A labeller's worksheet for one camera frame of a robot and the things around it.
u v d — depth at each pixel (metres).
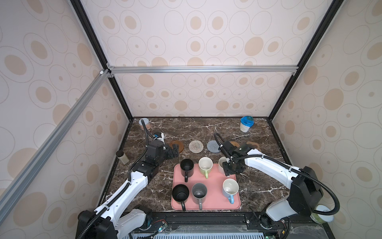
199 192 0.82
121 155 0.88
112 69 0.90
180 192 0.81
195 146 1.03
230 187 0.81
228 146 0.67
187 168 0.90
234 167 0.69
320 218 0.70
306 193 0.43
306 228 0.73
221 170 0.78
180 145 1.03
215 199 0.81
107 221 0.39
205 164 0.88
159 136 0.70
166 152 0.71
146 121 1.12
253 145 1.03
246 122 1.05
